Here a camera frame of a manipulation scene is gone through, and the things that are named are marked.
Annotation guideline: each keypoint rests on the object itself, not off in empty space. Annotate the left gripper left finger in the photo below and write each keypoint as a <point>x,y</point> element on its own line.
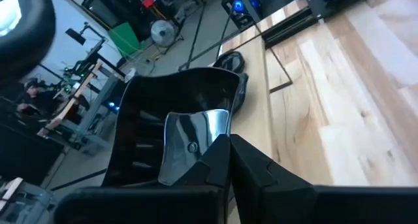
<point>212,165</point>

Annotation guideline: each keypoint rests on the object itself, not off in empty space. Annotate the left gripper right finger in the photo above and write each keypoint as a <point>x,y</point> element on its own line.
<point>258,181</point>

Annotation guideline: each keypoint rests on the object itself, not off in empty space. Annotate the black wavy square mini plate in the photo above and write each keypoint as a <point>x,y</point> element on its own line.
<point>147,119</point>

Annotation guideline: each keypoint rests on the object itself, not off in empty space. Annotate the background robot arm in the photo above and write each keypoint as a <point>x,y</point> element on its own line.
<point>80,67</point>

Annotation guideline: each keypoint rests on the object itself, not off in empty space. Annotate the black monitor on arm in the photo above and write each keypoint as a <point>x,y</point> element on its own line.
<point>75,36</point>

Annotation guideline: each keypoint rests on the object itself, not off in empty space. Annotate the grey floor fan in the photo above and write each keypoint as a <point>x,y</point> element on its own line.
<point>162,33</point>

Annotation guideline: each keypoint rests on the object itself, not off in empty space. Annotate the green board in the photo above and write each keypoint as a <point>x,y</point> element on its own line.
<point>125,38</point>

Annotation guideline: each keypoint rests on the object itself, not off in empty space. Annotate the background robot table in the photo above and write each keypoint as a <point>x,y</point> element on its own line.
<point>70,103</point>

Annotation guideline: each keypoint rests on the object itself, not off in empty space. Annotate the computer tower with blue light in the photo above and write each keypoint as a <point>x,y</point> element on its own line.
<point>240,6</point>

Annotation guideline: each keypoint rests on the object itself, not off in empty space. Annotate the person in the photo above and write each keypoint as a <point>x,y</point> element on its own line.
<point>39,98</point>

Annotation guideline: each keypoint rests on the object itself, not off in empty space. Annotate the black cabinet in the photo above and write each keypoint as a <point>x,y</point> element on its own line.
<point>26,152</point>

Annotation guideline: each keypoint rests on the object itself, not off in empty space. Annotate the background wooden table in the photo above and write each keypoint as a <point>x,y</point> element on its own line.
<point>19,201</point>

